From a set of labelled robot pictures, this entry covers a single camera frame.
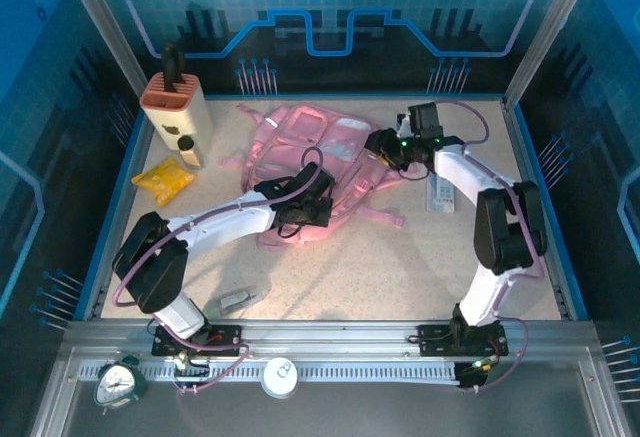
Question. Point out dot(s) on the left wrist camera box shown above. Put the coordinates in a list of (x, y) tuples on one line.
[(315, 177)]

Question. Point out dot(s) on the pink backpack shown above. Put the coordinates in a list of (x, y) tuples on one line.
[(300, 142)]

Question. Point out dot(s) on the aluminium front beam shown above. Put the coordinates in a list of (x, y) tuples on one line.
[(325, 337)]

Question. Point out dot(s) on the green alarm clock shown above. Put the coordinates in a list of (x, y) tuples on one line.
[(117, 386)]

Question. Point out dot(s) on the yellow snack bag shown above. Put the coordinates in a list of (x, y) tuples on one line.
[(162, 179)]

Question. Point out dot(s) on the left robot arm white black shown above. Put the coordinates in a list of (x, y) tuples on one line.
[(225, 222)]

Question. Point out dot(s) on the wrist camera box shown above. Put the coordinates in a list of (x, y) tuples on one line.
[(315, 177), (425, 119)]

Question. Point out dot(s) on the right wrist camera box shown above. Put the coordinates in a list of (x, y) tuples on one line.
[(425, 119)]

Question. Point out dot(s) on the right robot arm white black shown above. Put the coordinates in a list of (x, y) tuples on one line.
[(460, 169)]

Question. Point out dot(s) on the beige knife block orange top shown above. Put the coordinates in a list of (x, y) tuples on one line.
[(175, 112)]

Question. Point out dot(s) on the white tin can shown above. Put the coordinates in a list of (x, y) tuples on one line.
[(280, 377)]

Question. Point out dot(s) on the small beige bottle black cap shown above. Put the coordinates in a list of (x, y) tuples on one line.
[(189, 154)]

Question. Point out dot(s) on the aluminium frame post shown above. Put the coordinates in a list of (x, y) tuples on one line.
[(545, 32), (100, 22)]

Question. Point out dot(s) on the ruler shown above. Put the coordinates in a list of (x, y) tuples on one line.
[(442, 199)]

